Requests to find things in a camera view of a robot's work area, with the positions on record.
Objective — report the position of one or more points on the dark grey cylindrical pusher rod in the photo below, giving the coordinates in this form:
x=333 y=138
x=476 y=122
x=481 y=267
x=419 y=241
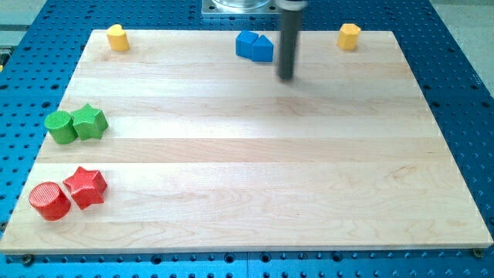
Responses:
x=290 y=24

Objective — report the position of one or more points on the red cylinder block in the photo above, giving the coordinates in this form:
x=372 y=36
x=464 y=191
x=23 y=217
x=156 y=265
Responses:
x=49 y=201

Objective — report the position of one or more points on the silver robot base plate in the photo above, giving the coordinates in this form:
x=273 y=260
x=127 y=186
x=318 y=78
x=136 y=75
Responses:
x=234 y=7

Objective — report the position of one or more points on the blue pentagon block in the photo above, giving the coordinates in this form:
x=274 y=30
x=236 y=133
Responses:
x=262 y=50

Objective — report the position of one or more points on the red star block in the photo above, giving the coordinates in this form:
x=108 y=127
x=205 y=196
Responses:
x=86 y=187

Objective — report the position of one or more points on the yellow hexagon block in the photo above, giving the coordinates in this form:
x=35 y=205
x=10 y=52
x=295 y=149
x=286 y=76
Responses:
x=348 y=36

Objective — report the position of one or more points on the green cylinder block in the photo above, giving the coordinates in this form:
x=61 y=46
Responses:
x=60 y=125

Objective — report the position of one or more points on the green star block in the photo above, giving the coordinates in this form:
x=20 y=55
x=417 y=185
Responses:
x=89 y=122

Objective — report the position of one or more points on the yellow heart block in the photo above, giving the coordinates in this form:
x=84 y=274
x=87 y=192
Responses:
x=117 y=38

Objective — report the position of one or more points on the blue cube block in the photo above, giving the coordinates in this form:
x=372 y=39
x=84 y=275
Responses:
x=243 y=43

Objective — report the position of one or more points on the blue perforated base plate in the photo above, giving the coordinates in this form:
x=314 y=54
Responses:
x=448 y=45

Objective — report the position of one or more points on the light wooden board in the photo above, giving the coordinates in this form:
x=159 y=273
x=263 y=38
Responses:
x=208 y=151

